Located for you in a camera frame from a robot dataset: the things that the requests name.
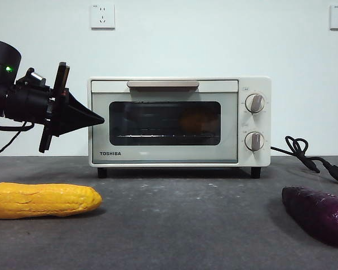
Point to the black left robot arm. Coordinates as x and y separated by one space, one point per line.
22 104

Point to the purple eggplant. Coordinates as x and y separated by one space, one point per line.
315 216

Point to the white toaster oven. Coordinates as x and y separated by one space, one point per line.
250 121

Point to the brown potato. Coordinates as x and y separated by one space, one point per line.
194 119

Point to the yellow corn cob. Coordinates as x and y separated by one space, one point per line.
42 200

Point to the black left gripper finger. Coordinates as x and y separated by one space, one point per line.
76 123
79 108

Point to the beige oven knob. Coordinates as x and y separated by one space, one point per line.
254 141
255 103

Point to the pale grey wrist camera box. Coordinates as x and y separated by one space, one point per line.
38 76

